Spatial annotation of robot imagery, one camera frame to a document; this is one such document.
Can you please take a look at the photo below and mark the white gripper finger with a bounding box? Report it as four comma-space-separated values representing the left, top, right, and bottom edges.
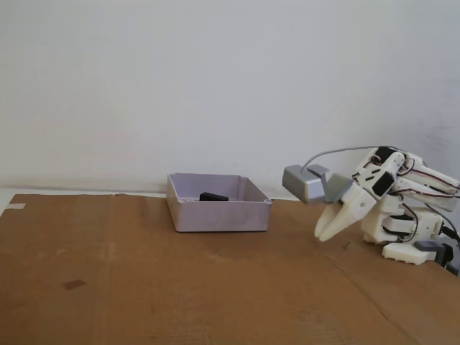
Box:
314, 202, 343, 239
319, 205, 357, 242

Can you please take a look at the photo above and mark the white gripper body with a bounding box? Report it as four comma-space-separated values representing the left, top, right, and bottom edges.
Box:
340, 165, 396, 224

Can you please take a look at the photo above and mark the black rectangular block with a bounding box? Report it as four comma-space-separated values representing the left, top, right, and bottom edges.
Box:
199, 191, 230, 202

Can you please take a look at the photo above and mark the light grey plastic box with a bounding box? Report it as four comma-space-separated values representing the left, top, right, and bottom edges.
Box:
166, 172, 274, 234

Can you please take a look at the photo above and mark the silver webcam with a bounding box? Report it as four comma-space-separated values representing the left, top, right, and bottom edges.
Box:
282, 164, 330, 206

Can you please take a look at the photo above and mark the grey table clamp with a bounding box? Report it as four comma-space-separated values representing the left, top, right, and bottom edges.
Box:
413, 240, 460, 277

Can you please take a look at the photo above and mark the brown cardboard sheet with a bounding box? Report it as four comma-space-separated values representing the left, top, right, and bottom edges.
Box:
0, 193, 460, 345

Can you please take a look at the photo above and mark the black power cable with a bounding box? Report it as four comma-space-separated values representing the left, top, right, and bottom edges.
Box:
441, 224, 460, 242

